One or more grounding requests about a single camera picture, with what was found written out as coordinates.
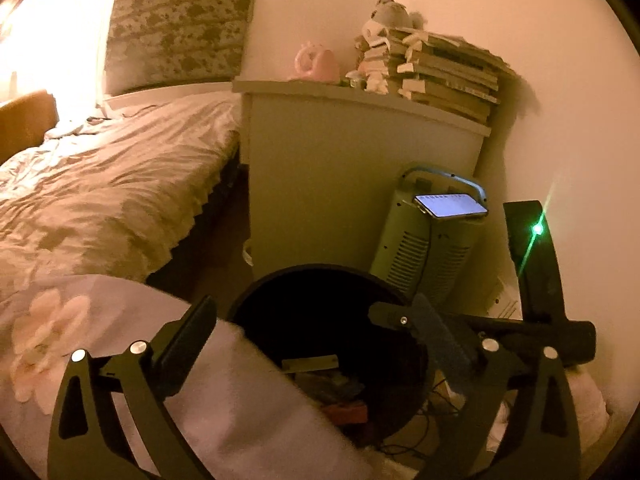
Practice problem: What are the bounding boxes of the red brown snack packet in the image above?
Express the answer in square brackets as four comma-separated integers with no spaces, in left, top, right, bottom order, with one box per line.
[320,401,369,427]

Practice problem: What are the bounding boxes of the black round trash bin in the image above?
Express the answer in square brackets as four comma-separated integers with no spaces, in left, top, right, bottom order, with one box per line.
[227,264,433,446]

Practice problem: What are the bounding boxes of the green portable heater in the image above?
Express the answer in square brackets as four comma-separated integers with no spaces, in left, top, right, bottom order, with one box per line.
[370,162,488,306]

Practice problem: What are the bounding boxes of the smartphone with lit screen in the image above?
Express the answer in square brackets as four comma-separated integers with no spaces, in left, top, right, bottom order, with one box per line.
[413,194,488,220]

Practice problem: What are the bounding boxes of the floral purple table cloth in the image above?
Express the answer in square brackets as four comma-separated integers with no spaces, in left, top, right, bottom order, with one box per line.
[0,273,396,480]

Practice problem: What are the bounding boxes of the white rumpled bed duvet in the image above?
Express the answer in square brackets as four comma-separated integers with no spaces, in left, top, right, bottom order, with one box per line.
[1,91,242,295]

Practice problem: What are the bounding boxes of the stack of books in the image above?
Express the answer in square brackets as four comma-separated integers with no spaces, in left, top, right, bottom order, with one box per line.
[354,28,516,126]

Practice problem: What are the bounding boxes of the white dresser cabinet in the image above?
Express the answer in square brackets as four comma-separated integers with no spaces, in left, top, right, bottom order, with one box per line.
[232,79,491,278]

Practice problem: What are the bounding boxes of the grey plush toy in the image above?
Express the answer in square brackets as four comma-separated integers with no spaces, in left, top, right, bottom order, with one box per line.
[361,0,425,42]

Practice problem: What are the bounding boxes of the pink plush toy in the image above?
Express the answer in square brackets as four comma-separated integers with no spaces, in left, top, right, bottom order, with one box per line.
[288,42,341,84]

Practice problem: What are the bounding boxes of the patterned grey window curtain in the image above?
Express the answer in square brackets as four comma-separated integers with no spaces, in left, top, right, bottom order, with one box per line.
[103,0,253,96]

